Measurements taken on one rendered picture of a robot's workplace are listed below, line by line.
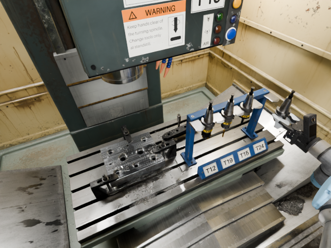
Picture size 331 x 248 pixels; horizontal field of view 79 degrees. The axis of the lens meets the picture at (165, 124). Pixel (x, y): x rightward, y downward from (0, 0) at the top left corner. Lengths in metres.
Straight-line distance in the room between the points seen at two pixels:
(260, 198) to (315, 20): 0.97
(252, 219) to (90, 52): 1.11
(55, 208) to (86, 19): 1.20
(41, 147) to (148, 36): 1.59
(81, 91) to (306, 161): 1.40
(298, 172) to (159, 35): 1.18
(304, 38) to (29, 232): 1.80
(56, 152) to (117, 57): 1.43
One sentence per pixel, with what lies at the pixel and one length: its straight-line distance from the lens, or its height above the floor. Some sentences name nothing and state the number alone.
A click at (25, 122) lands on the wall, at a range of 1.91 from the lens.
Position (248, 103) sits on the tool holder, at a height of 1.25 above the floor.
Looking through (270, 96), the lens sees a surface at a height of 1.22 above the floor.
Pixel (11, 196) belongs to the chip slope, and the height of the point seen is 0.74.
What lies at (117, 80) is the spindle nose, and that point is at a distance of 0.71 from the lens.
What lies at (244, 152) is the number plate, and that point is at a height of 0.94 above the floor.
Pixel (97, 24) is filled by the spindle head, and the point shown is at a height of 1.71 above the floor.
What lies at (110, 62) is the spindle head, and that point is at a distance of 0.53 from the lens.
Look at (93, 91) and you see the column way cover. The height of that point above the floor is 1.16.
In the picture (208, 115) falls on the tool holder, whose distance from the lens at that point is 0.89.
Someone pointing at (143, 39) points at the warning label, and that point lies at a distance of 0.53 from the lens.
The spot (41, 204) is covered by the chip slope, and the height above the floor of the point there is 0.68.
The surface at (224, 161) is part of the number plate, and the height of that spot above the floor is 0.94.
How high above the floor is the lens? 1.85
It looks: 44 degrees down
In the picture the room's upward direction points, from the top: 3 degrees counter-clockwise
